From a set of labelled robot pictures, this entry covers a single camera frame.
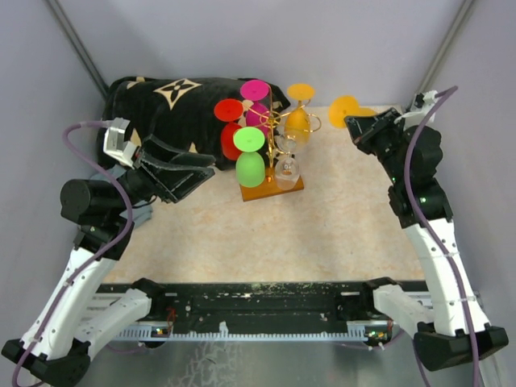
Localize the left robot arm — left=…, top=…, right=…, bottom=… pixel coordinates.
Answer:
left=2, top=134, right=215, bottom=386

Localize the pink plastic wine glass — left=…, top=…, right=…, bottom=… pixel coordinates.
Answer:
left=240, top=79, right=269, bottom=134

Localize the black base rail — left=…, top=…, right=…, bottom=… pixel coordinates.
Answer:
left=119, top=282, right=397, bottom=347

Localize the grey cloth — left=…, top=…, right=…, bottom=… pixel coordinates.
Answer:
left=90, top=165, right=153, bottom=228

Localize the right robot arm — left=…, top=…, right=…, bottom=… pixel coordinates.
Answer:
left=344, top=109, right=509, bottom=371

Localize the gold wire glass rack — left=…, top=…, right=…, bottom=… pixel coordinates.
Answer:
left=239, top=85, right=322, bottom=202

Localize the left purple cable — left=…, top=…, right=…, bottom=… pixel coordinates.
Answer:
left=10, top=120, right=162, bottom=387

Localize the green plastic wine glass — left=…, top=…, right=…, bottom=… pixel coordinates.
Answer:
left=233, top=127, right=265, bottom=188

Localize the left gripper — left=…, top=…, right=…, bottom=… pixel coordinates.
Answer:
left=107, top=133, right=215, bottom=216

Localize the clear wine glass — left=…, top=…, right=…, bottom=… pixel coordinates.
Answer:
left=275, top=135, right=300, bottom=191

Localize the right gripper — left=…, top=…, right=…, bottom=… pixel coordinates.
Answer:
left=345, top=107, right=410, bottom=184

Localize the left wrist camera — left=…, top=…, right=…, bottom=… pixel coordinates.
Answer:
left=102, top=118, right=139, bottom=168

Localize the orange wine glass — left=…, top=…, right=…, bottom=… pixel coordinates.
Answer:
left=328, top=95, right=377, bottom=128
left=284, top=83, right=315, bottom=145

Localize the red plastic wine glass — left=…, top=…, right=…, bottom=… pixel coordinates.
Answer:
left=214, top=98, right=243, bottom=161

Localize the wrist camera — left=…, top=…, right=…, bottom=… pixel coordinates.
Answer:
left=402, top=90, right=439, bottom=129
left=102, top=118, right=139, bottom=168

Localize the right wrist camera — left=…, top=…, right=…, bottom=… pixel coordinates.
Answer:
left=402, top=90, right=439, bottom=129

